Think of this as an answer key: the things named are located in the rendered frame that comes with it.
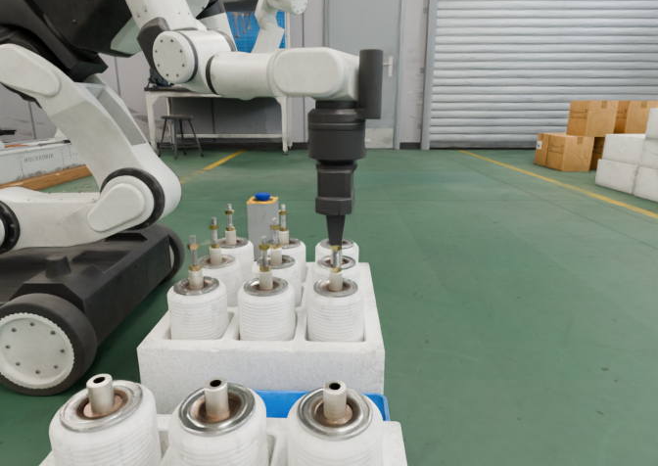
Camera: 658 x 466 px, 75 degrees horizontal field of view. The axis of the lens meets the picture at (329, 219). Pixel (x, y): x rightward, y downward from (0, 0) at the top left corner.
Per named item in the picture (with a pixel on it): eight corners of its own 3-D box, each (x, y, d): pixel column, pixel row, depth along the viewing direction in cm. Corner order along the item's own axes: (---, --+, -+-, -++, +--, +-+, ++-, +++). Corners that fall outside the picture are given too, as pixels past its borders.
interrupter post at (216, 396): (202, 419, 42) (199, 390, 41) (210, 402, 44) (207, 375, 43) (226, 420, 42) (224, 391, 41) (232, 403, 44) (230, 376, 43)
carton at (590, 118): (612, 136, 365) (619, 100, 358) (585, 136, 365) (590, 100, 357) (590, 134, 394) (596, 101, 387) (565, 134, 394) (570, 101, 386)
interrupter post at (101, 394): (84, 416, 42) (79, 387, 42) (98, 399, 45) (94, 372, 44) (108, 416, 42) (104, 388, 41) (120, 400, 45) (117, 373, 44)
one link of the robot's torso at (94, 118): (125, 245, 96) (-32, 69, 87) (156, 224, 113) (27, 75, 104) (175, 206, 94) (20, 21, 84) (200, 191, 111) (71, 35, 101)
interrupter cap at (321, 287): (305, 294, 70) (305, 290, 70) (325, 277, 77) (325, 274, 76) (348, 302, 67) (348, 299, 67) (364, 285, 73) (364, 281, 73)
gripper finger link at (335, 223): (325, 243, 69) (325, 206, 68) (345, 244, 69) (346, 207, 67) (324, 246, 68) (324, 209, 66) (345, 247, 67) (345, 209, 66)
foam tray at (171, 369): (148, 442, 71) (135, 348, 67) (214, 327, 109) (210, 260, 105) (381, 447, 70) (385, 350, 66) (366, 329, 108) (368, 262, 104)
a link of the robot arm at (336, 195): (313, 197, 75) (312, 127, 72) (368, 199, 73) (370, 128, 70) (301, 214, 62) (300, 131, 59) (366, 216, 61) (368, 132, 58)
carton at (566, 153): (588, 171, 372) (594, 136, 365) (561, 171, 373) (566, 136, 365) (571, 166, 401) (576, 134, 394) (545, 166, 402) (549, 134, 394)
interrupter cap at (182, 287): (188, 277, 77) (187, 274, 76) (227, 281, 75) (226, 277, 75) (164, 295, 70) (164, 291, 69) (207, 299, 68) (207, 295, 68)
